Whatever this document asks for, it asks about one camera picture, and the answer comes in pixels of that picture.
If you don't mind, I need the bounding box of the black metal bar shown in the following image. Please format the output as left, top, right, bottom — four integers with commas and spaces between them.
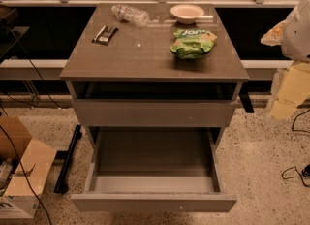
54, 125, 82, 194

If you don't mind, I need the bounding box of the white bowl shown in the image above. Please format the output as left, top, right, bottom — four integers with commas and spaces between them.
170, 4, 204, 24

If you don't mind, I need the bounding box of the green rice chip bag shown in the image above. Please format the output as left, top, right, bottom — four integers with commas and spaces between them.
170, 28, 217, 59

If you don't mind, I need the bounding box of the black snack bar wrapper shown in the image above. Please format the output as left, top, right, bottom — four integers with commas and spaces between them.
92, 25, 118, 45

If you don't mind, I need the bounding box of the cardboard box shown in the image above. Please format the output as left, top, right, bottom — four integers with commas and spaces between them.
0, 116, 56, 219

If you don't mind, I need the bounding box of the clear plastic water bottle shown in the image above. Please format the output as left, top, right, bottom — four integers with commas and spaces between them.
111, 4, 150, 27

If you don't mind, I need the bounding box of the closed grey upper drawer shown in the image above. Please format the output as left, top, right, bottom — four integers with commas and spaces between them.
73, 99, 235, 127

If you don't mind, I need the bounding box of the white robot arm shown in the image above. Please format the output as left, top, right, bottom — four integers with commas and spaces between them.
261, 0, 310, 122

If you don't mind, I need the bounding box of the open grey middle drawer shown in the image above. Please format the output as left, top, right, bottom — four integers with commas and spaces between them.
72, 128, 236, 212

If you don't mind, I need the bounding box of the black cable left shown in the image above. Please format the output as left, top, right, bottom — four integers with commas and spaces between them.
0, 28, 62, 225

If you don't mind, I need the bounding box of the grey drawer cabinet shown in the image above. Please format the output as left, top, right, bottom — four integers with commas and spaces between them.
59, 2, 250, 213

